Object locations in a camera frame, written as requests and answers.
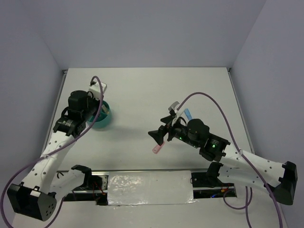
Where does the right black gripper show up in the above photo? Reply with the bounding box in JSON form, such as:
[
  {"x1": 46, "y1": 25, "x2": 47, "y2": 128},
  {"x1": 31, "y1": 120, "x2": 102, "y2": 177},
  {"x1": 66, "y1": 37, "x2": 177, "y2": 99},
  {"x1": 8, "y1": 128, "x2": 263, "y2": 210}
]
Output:
[{"x1": 148, "y1": 114, "x2": 200, "y2": 148}]

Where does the pink correction tape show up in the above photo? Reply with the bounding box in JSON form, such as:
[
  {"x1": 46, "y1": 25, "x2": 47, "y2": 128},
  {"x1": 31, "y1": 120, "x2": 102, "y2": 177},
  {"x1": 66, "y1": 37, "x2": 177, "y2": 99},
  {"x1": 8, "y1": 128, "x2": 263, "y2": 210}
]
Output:
[{"x1": 152, "y1": 143, "x2": 165, "y2": 154}]

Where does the grey beige eraser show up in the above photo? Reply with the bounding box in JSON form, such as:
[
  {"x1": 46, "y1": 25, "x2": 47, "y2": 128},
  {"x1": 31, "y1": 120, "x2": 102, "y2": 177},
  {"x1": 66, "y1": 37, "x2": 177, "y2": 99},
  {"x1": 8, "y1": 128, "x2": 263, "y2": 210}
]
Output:
[{"x1": 102, "y1": 105, "x2": 109, "y2": 114}]

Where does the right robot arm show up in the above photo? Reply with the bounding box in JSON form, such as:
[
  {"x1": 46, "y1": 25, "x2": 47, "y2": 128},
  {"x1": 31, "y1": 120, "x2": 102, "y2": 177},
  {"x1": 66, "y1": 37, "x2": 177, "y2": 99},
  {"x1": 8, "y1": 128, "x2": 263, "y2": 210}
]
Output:
[{"x1": 148, "y1": 116, "x2": 298, "y2": 205}]

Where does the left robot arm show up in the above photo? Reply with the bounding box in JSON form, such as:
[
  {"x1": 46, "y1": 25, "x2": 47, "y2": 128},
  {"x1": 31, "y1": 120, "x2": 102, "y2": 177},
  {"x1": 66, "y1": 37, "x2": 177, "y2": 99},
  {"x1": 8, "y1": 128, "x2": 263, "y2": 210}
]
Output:
[{"x1": 7, "y1": 89, "x2": 103, "y2": 221}]

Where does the teal round divided organizer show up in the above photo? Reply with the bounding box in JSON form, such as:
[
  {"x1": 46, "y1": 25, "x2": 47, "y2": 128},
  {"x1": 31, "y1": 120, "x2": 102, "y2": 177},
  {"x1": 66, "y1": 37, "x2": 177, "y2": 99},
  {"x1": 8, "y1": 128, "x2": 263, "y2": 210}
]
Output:
[{"x1": 92, "y1": 101, "x2": 112, "y2": 129}]

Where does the blue correction tape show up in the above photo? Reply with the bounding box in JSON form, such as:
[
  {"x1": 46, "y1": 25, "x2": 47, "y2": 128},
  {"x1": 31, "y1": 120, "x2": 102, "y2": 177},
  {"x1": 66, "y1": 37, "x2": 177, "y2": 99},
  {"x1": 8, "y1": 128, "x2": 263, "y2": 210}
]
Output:
[{"x1": 184, "y1": 108, "x2": 192, "y2": 121}]

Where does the silver foil sheet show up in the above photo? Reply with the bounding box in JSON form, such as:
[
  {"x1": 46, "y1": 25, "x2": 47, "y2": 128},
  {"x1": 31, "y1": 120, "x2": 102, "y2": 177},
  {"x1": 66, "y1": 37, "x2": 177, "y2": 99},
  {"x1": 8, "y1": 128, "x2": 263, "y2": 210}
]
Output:
[{"x1": 107, "y1": 171, "x2": 195, "y2": 206}]

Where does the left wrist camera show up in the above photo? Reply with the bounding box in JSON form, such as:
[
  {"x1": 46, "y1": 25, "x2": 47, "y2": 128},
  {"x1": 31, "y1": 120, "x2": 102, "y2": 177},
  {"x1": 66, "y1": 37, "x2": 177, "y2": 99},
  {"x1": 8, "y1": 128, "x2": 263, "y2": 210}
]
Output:
[{"x1": 88, "y1": 81, "x2": 107, "y2": 100}]

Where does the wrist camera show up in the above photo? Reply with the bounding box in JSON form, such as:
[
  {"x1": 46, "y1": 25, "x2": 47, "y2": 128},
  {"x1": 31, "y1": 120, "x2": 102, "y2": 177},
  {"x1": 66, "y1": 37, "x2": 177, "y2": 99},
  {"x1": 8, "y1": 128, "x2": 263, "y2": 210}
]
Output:
[
  {"x1": 88, "y1": 81, "x2": 107, "y2": 100},
  {"x1": 168, "y1": 101, "x2": 183, "y2": 126}
]

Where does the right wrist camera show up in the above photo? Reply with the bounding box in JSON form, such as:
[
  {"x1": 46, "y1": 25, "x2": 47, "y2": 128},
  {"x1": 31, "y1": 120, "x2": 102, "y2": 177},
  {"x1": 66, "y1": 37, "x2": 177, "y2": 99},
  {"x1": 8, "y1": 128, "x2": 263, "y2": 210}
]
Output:
[{"x1": 168, "y1": 101, "x2": 183, "y2": 126}]

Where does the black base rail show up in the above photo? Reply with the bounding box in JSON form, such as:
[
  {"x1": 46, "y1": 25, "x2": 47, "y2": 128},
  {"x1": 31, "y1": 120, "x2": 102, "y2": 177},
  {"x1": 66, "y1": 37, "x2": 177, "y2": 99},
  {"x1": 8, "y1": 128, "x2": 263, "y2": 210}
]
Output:
[{"x1": 64, "y1": 171, "x2": 237, "y2": 206}]

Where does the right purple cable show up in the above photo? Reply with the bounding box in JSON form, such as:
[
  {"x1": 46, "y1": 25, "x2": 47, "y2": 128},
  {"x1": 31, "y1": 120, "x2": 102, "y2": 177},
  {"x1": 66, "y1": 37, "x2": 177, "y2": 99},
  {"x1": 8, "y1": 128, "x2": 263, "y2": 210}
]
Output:
[{"x1": 177, "y1": 92, "x2": 283, "y2": 228}]

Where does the purple cable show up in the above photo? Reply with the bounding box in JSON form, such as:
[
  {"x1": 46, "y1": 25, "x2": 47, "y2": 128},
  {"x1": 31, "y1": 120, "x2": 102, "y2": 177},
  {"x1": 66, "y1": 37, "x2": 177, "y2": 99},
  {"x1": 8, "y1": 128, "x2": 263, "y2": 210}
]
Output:
[
  {"x1": 0, "y1": 76, "x2": 105, "y2": 228},
  {"x1": 177, "y1": 92, "x2": 283, "y2": 228}
]

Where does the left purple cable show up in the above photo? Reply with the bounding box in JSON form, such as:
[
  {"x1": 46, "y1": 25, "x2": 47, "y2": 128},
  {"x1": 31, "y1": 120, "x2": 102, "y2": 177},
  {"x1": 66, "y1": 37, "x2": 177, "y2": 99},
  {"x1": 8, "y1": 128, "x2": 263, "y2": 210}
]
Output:
[{"x1": 0, "y1": 76, "x2": 105, "y2": 228}]

